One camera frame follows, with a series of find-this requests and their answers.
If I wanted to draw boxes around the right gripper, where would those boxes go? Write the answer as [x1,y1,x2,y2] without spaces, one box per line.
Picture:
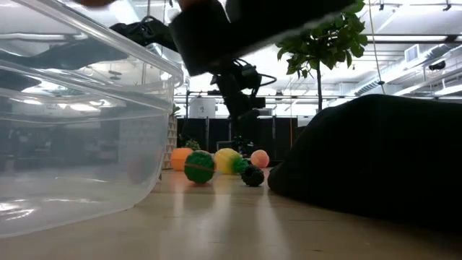
[215,70,267,123]

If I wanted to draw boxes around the pink toy peach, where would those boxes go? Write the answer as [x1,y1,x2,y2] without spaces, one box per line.
[250,149,271,169]

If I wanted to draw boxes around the yellow toy bell pepper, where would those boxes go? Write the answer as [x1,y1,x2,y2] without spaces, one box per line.
[214,147,250,176]

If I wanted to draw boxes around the dark bumpy toy fruit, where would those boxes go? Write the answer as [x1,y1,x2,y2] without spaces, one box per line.
[240,164,266,188]

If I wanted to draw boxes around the green toy ball with band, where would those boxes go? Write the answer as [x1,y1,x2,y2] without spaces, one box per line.
[183,150,217,184]

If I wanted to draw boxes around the orange toy fruit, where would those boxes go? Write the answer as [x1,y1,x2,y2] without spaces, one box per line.
[170,147,195,172]

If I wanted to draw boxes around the clear plastic tupperware container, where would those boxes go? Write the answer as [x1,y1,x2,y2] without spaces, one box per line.
[0,0,184,239]

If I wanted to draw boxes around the white background cabinet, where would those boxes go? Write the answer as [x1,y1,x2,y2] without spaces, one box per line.
[188,97,217,118]

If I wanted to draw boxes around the black metal background rack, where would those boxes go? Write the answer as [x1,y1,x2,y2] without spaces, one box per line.
[185,90,217,160]

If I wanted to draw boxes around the black partition panels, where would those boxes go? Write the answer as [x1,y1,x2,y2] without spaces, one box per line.
[176,116,300,163]

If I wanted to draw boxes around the succulent in white patterned pot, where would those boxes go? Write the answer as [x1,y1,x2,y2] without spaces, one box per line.
[162,104,181,170]

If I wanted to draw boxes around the tall leafy potted plant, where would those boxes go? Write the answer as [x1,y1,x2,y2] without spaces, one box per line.
[275,0,369,113]

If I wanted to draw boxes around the black cloth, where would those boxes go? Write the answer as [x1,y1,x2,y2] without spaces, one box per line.
[266,93,462,232]

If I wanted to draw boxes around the white ceiling vent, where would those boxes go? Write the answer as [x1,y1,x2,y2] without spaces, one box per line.
[404,43,422,64]

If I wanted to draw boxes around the thin hanging ceiling cable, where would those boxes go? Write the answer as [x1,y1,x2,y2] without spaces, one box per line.
[367,0,385,95]

